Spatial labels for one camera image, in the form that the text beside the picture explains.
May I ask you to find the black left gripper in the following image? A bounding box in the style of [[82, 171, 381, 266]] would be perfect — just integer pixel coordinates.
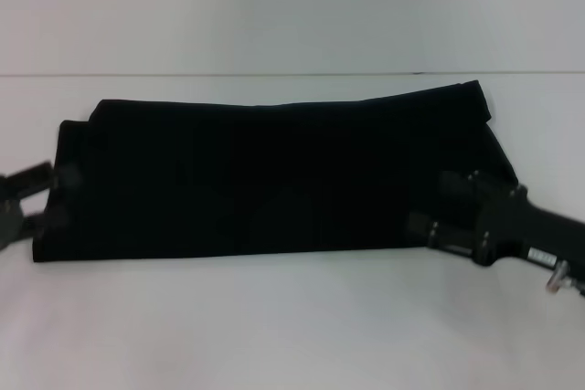
[[0, 159, 82, 255]]

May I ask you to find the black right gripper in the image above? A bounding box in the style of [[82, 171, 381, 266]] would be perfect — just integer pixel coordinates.
[[406, 169, 585, 272]]

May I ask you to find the black shirt with FREE print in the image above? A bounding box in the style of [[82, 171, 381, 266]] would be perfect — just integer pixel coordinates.
[[31, 80, 522, 266]]

